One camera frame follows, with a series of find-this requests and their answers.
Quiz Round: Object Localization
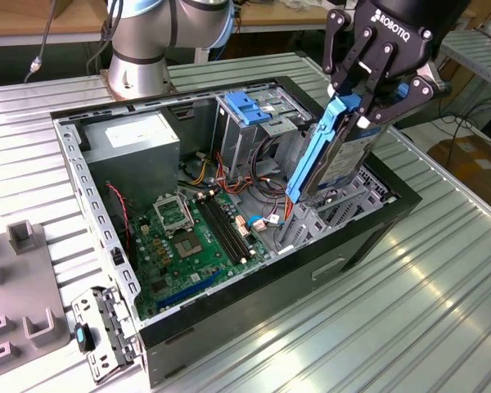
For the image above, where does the grey power supply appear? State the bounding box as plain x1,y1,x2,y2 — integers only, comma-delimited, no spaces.
81,111,181,214

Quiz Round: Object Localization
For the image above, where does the hard disk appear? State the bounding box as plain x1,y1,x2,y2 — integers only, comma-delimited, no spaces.
285,93,384,206

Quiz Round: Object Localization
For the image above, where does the red orange wire bundle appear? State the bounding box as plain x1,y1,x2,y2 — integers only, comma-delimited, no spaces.
214,151,257,196

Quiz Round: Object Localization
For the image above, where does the black open PC case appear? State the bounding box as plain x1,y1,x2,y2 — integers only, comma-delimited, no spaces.
50,75,423,389

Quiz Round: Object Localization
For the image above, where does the black RAM slot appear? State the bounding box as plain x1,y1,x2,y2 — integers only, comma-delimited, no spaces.
204,194,253,263
196,196,243,266

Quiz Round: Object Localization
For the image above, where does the silver slot retainer bracket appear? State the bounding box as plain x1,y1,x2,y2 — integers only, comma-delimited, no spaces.
70,286,143,385

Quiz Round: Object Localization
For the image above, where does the metal slat side table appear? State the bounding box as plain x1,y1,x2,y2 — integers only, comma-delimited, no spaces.
435,29,491,120

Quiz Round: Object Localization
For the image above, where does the brown cardboard box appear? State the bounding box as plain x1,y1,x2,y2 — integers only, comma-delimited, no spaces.
427,137,491,218

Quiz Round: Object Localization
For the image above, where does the orange red power wire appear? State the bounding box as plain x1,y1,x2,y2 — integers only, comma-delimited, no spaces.
283,195,300,222

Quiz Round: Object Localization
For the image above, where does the yellow orange wire bundle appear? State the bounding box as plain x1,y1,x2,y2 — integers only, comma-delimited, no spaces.
191,158,210,186

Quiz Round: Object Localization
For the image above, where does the blue expansion slot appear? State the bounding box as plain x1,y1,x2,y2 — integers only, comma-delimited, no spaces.
155,268,224,311

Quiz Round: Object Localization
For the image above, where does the grey parts rack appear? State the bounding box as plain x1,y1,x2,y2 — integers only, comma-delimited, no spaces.
0,219,73,382

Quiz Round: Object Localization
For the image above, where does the black cable bundle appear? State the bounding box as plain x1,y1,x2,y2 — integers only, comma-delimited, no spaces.
251,137,290,200

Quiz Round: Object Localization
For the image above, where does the CPU socket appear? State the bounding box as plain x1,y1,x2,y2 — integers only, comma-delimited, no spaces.
172,229,204,261

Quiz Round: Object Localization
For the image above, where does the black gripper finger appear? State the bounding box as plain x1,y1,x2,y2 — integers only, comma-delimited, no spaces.
321,7,377,99
355,41,437,129

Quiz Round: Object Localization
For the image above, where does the short blue wire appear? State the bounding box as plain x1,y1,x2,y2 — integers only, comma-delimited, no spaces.
246,213,286,233

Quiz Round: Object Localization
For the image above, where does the black cable with metal connector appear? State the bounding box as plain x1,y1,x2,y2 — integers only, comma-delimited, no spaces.
23,0,58,84

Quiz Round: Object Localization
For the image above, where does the black clip with blue mark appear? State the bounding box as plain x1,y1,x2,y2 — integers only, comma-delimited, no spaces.
73,322,97,353

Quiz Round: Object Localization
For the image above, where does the silver disk bay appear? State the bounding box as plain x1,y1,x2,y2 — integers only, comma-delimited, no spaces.
276,163,396,255

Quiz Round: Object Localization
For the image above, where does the metal socket cover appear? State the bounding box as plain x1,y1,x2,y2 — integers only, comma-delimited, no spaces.
152,193,196,237

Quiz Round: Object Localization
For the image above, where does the silver optical drive cage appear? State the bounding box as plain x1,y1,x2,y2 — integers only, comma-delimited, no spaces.
210,88,316,183

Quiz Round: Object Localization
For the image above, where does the green motherboard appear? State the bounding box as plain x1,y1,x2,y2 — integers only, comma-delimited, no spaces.
128,190,271,323

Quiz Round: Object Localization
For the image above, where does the black case fan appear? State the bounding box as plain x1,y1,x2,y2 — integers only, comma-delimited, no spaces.
105,183,137,271

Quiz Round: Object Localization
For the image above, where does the blue plastic drive latch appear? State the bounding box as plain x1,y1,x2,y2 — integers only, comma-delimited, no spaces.
223,91,274,127

